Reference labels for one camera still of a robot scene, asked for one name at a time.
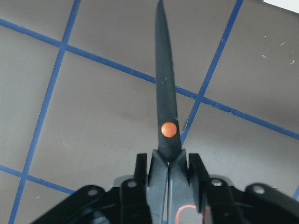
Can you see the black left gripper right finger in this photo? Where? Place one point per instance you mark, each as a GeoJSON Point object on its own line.
{"type": "Point", "coordinates": [222, 203]}

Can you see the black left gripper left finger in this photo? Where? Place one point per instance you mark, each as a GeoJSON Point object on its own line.
{"type": "Point", "coordinates": [91, 204]}

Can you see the grey orange scissors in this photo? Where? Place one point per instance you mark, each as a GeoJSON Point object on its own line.
{"type": "Point", "coordinates": [172, 174]}

